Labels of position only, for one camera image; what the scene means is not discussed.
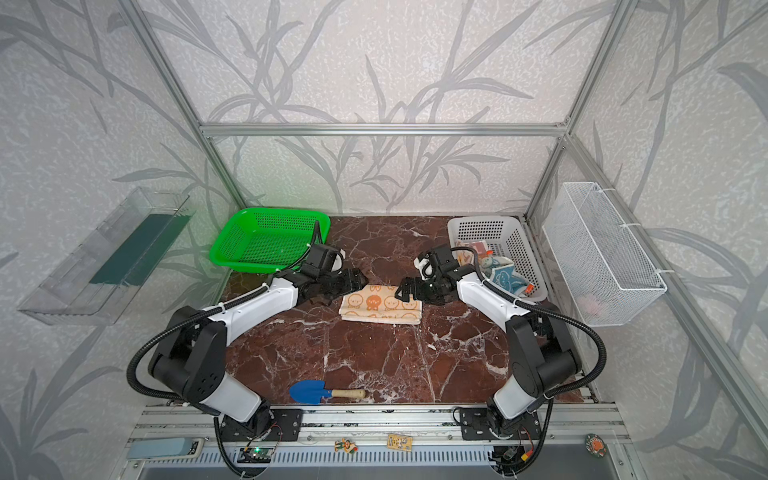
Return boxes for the orange patterned towel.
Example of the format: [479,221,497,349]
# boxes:
[339,285,422,325]
[456,241,494,268]

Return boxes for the blue patterned towel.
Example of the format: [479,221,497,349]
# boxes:
[480,256,534,296]

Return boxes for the green plastic basket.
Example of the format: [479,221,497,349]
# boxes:
[209,207,331,274]

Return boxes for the white plastic basket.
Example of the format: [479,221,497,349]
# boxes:
[447,215,548,302]

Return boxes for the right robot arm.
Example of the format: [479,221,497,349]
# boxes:
[395,245,607,439]

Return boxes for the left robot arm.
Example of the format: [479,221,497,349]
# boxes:
[126,228,368,437]

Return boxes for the small orange green trinket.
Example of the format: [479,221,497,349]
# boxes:
[334,439,358,455]

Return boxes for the small yellow circuit board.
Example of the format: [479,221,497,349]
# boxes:
[387,434,413,452]

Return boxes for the green led circuit board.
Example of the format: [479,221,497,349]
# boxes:
[236,446,275,464]

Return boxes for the round orange gadget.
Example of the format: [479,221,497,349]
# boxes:
[584,433,608,458]

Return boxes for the grey flat device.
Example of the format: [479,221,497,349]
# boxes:
[126,437,205,460]

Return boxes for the blue trowel wooden handle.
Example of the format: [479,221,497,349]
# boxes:
[289,380,367,405]

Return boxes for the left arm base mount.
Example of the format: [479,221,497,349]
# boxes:
[219,408,304,442]

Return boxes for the pink object in wire basket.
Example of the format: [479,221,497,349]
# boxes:
[576,294,606,318]

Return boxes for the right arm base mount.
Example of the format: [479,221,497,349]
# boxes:
[452,406,542,441]

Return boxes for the white wire wall basket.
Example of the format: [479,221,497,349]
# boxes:
[543,182,667,328]

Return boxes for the right controller board with wires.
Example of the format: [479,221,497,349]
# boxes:
[489,446,535,471]

